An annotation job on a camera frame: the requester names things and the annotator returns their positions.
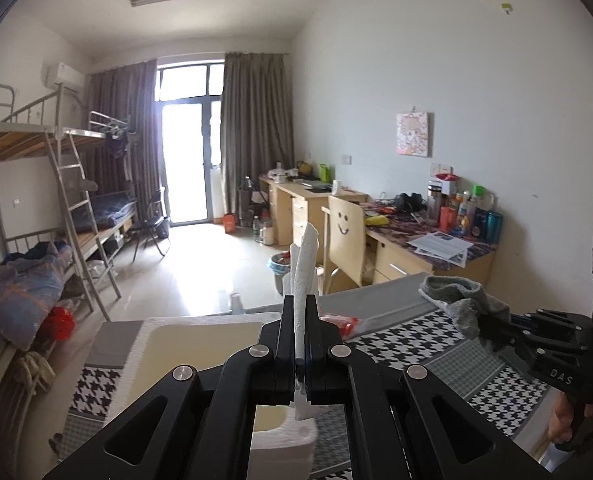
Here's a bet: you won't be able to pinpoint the glass balcony door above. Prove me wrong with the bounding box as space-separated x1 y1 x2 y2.
155 62 226 227

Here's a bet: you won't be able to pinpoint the blue plaid blanket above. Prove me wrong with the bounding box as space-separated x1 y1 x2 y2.
0 240 76 352

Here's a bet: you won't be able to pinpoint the group of toiletry bottles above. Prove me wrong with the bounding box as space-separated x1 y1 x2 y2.
426 174 505 242

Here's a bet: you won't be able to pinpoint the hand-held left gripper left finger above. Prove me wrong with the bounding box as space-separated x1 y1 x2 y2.
41 295 297 480

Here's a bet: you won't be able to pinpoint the grey sock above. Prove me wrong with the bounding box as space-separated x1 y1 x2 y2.
419 275 510 349

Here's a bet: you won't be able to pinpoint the clear floor bottles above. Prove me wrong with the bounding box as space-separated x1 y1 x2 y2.
251 210 278 246

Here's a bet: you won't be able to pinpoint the hanging dark clothes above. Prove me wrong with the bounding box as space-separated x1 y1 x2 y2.
104 130 133 162

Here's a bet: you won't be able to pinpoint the white air conditioner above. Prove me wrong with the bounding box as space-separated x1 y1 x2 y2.
45 62 85 94

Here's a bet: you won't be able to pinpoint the large metal bunk bed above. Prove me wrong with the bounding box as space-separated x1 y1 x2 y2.
0 80 122 411

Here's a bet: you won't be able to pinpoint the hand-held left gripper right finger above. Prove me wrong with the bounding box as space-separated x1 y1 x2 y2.
305 295 552 480

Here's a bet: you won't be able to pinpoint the black folding chair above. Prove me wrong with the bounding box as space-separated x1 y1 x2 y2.
126 187 173 262

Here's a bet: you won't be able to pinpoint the printed paper sheets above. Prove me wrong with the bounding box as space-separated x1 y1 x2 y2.
407 231 475 266

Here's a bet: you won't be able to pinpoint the red snack packet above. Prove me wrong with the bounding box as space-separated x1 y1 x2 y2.
320 314 360 339

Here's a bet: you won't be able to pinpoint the brown curtain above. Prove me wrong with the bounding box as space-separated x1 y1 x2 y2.
87 59 158 221
220 51 297 232

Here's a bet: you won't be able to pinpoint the wooden desk with patterned cover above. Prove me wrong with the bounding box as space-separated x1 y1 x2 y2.
363 202 497 297

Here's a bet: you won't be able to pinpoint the black wire rack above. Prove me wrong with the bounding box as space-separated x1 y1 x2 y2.
238 176 270 229

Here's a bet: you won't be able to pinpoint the wooden smiley face chair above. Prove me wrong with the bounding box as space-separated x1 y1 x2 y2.
321 195 368 295

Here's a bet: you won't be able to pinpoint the black headphones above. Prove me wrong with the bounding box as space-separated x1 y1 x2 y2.
393 192 427 214

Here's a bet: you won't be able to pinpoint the houndstooth table cloth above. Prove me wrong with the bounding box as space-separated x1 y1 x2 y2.
61 272 568 480

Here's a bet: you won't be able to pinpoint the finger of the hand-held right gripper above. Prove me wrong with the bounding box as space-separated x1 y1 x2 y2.
507 311 593 342
477 312 585 397

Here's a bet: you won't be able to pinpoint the person's right hand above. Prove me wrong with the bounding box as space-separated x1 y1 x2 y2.
549 390 583 446

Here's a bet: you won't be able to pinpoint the small metal bunk bed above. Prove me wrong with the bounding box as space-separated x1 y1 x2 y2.
46 112 140 266

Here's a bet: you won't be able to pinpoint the cartoon wall poster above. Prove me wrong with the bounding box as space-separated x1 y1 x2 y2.
396 110 433 157

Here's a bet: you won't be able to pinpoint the beige crumpled cloth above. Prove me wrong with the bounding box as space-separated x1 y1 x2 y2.
14 350 58 397

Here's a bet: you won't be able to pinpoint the metal bunk ladder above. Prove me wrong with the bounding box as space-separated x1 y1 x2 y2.
45 130 123 322

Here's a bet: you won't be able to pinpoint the round trash bin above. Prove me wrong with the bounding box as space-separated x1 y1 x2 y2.
269 252 294 296

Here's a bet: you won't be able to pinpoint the red plastic bag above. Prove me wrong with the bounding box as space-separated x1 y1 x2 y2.
44 306 75 341

